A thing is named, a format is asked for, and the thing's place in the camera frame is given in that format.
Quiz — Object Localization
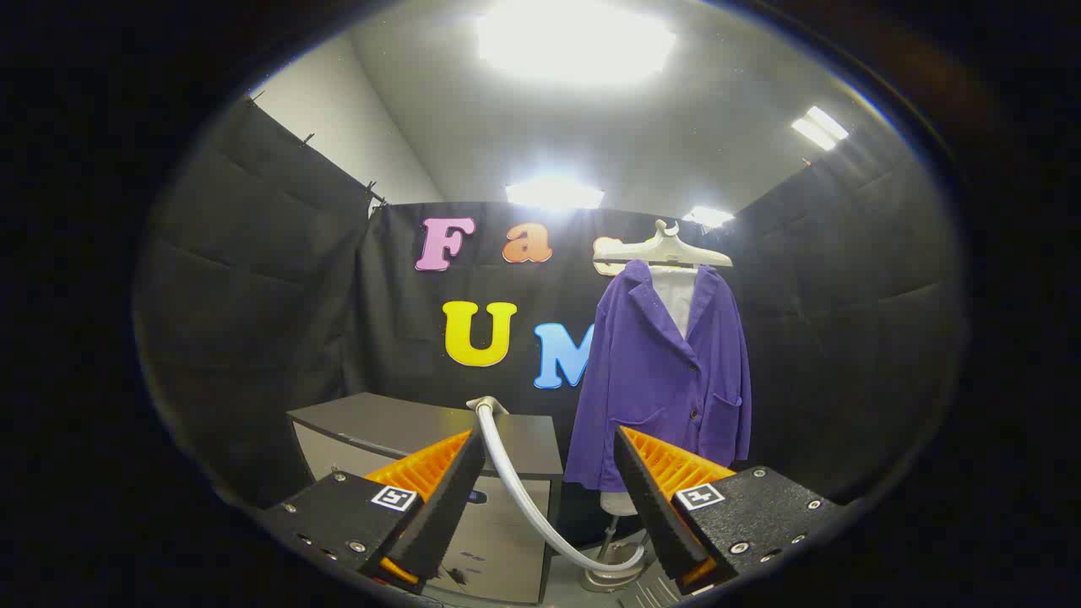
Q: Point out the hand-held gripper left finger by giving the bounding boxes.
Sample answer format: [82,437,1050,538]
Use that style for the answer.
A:
[262,426,488,594]

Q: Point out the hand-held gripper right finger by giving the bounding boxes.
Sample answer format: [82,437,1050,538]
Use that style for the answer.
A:
[614,425,845,596]

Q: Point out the garment steamer stand base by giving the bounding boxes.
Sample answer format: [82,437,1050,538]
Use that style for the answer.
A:
[581,512,653,593]

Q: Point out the purple corduroy jacket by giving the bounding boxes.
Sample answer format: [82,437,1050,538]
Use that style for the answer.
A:
[563,259,752,493]

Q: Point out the white garment backing board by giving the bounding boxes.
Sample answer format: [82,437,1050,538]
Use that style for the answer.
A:
[601,264,700,516]

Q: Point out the white clothes hanger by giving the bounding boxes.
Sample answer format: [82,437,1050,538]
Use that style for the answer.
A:
[593,219,734,269]

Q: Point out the grey cabinet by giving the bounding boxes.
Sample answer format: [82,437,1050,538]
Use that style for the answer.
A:
[287,393,564,605]

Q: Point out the wide ceiling light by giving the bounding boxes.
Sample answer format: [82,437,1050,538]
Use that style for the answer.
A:
[505,177,606,210]

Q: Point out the double tube ceiling light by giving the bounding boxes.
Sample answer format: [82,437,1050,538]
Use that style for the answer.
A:
[791,106,850,151]

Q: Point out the large square ceiling light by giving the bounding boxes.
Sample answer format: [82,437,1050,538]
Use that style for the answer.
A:
[477,0,676,87]

